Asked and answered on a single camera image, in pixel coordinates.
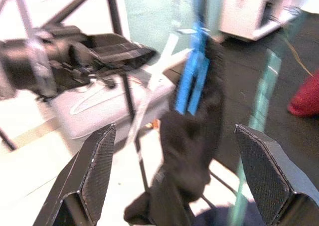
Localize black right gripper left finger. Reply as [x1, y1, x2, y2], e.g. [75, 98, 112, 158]
[32, 123, 117, 226]

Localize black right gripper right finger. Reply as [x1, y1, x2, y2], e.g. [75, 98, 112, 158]
[234, 123, 319, 226]

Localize green plastic hanger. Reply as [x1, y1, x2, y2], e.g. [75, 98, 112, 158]
[233, 47, 284, 226]

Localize white plastic hanger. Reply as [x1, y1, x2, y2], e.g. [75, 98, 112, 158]
[126, 28, 194, 147]

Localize grey ottoman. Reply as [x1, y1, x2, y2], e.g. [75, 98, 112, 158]
[49, 66, 176, 140]

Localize black garment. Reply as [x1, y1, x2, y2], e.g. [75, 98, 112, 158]
[124, 35, 226, 226]

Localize red garment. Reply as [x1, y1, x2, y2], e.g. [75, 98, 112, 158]
[286, 70, 319, 117]

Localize black bag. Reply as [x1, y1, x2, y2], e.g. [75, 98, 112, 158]
[0, 23, 158, 101]

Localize black metal clothes rack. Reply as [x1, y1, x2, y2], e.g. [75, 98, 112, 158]
[0, 0, 240, 207]

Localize white low cabinet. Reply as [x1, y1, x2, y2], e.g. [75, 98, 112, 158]
[219, 0, 309, 42]

